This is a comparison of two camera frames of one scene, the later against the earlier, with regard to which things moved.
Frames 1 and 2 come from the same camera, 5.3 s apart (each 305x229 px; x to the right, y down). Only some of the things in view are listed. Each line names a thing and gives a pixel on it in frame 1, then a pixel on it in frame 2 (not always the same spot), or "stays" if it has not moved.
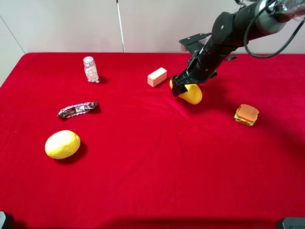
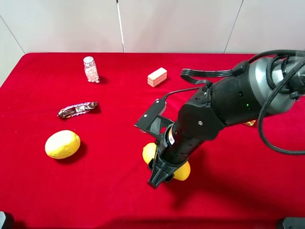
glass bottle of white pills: x=90 y=69 stays
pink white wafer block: x=157 y=77 stays
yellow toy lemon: x=62 y=144 stays
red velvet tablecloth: x=99 y=141 stays
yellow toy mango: x=194 y=95 → x=149 y=152
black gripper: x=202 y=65 → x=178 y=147
